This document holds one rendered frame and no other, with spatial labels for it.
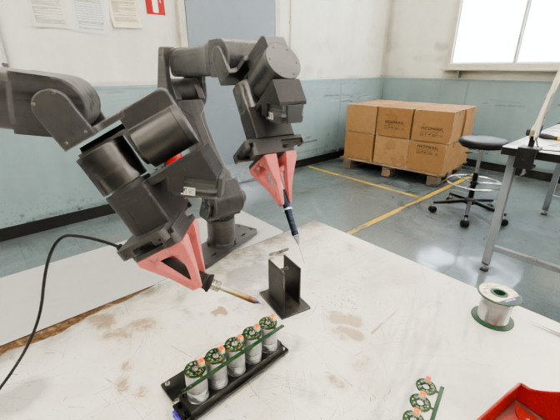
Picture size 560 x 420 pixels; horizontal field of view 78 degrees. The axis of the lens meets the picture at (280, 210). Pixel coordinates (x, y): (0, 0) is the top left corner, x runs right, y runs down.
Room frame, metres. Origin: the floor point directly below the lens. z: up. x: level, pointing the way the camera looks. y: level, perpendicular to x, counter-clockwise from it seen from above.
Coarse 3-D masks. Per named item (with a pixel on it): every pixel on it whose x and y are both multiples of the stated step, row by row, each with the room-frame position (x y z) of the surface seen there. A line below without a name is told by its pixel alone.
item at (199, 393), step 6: (198, 372) 0.29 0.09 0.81; (204, 372) 0.29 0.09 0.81; (186, 378) 0.29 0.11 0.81; (192, 378) 0.28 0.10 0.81; (198, 378) 0.28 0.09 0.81; (186, 384) 0.29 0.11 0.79; (198, 384) 0.28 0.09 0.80; (204, 384) 0.29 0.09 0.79; (192, 390) 0.28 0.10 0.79; (198, 390) 0.28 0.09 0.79; (204, 390) 0.29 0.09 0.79; (192, 396) 0.28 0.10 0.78; (198, 396) 0.28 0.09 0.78; (204, 396) 0.29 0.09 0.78; (192, 402) 0.28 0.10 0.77; (198, 402) 0.28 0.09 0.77
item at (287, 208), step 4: (284, 188) 0.51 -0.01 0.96; (284, 192) 0.50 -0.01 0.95; (284, 196) 0.50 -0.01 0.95; (284, 200) 0.49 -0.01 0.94; (284, 204) 0.49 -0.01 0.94; (288, 204) 0.49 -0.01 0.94; (284, 208) 0.49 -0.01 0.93; (288, 208) 0.49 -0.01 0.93; (288, 212) 0.48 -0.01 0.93; (288, 216) 0.48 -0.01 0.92; (292, 216) 0.48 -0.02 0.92; (288, 220) 0.48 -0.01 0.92; (292, 220) 0.48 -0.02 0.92; (288, 224) 0.48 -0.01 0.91; (292, 224) 0.48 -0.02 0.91; (292, 228) 0.47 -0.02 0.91; (296, 228) 0.47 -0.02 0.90; (292, 232) 0.47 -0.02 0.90; (296, 232) 0.47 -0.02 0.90
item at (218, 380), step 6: (210, 366) 0.30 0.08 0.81; (216, 366) 0.30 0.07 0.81; (216, 372) 0.30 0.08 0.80; (222, 372) 0.31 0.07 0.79; (210, 378) 0.30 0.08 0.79; (216, 378) 0.30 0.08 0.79; (222, 378) 0.31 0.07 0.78; (210, 384) 0.30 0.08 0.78; (216, 384) 0.30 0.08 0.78; (222, 384) 0.30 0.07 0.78
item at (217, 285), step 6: (216, 282) 0.38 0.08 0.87; (210, 288) 0.38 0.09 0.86; (216, 288) 0.37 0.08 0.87; (222, 288) 0.38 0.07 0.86; (228, 288) 0.38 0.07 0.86; (234, 294) 0.38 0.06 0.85; (240, 294) 0.38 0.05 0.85; (246, 294) 0.38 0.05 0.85; (246, 300) 0.38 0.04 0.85; (252, 300) 0.38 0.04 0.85
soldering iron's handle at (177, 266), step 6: (120, 246) 0.38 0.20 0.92; (168, 258) 0.38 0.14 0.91; (168, 264) 0.38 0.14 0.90; (174, 264) 0.38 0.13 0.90; (180, 264) 0.38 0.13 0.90; (180, 270) 0.37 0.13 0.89; (186, 270) 0.38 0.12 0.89; (198, 270) 0.38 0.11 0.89; (186, 276) 0.37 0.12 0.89; (204, 276) 0.38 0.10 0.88; (210, 276) 0.38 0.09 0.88; (204, 282) 0.37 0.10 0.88; (210, 282) 0.37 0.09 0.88; (204, 288) 0.37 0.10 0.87
